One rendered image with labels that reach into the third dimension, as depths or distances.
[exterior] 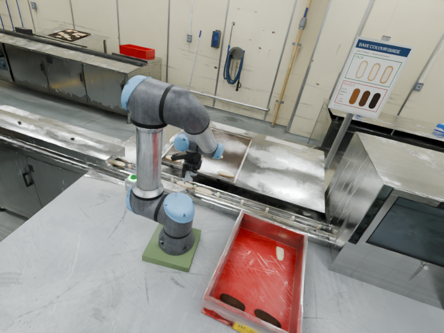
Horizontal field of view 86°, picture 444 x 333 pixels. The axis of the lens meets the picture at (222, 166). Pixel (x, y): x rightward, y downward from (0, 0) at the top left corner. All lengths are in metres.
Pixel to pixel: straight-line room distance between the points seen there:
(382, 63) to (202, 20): 3.72
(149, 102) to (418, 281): 1.22
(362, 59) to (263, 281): 1.43
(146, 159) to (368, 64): 1.49
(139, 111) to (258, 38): 4.16
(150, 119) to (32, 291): 0.71
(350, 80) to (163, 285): 1.60
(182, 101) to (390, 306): 1.13
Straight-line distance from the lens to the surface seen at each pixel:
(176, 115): 0.69
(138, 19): 5.65
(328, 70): 4.49
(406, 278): 1.30
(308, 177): 1.60
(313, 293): 1.14
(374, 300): 1.28
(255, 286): 1.06
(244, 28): 4.83
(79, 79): 4.48
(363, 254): 1.18
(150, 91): 0.72
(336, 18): 4.45
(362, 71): 1.85
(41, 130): 1.87
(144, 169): 0.85
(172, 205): 0.90
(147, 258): 1.05
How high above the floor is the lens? 1.69
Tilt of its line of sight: 32 degrees down
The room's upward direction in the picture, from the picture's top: 11 degrees clockwise
